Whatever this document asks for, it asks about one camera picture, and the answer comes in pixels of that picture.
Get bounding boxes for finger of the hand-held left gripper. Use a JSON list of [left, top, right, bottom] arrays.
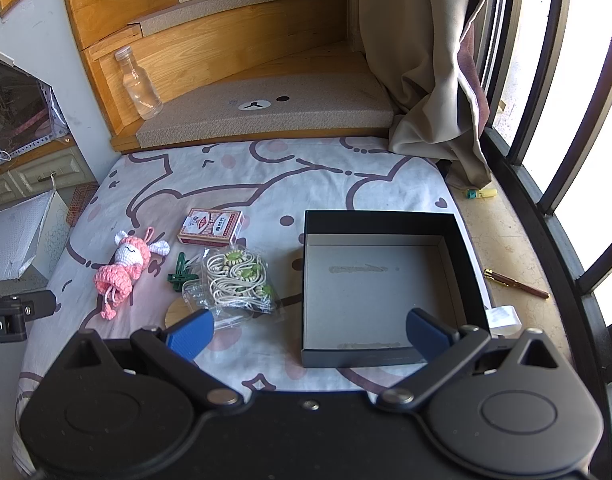
[[7, 290, 57, 319]]

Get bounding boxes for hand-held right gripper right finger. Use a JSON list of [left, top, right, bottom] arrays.
[[376, 308, 562, 409]]

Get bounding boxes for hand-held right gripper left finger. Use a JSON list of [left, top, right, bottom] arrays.
[[51, 309, 244, 407]]

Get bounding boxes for round wooden disc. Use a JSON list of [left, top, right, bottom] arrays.
[[165, 299, 209, 332]]

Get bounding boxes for black cardboard box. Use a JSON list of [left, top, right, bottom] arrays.
[[301, 210, 489, 368]]

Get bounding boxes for bagged beige cord coasters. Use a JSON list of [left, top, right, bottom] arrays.
[[183, 245, 282, 331]]

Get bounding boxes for pink crochet bunny doll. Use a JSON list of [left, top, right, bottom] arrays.
[[93, 227, 169, 321]]

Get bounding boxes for red playing card box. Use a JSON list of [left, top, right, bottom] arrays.
[[177, 208, 243, 247]]

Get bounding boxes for white bubble mailer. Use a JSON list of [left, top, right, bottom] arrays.
[[0, 191, 57, 282]]

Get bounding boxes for white paper bag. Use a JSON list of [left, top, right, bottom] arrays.
[[33, 192, 72, 268]]

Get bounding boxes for white folded paper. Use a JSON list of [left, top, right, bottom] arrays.
[[486, 305, 522, 336]]

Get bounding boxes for brown pen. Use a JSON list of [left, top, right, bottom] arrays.
[[483, 269, 551, 300]]

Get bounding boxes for red mesh basket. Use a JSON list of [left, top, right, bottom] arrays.
[[66, 183, 101, 228]]

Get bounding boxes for white drawer cabinet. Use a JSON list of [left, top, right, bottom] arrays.
[[0, 142, 99, 211]]

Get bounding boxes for black window grille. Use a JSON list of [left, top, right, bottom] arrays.
[[473, 0, 612, 480]]

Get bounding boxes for cartoon printed bed sheet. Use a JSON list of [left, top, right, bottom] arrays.
[[13, 136, 492, 476]]

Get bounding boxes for perforated metal rack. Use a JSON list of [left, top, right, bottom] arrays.
[[0, 45, 69, 166]]

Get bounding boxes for clear plastic bottle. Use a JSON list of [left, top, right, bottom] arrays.
[[115, 46, 164, 121]]

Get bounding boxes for grey bear face mat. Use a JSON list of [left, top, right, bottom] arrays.
[[136, 74, 396, 151]]

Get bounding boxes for beige curtain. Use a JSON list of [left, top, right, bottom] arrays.
[[356, 0, 504, 188]]

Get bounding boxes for wooden stepped platform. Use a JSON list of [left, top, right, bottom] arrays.
[[0, 0, 387, 155]]

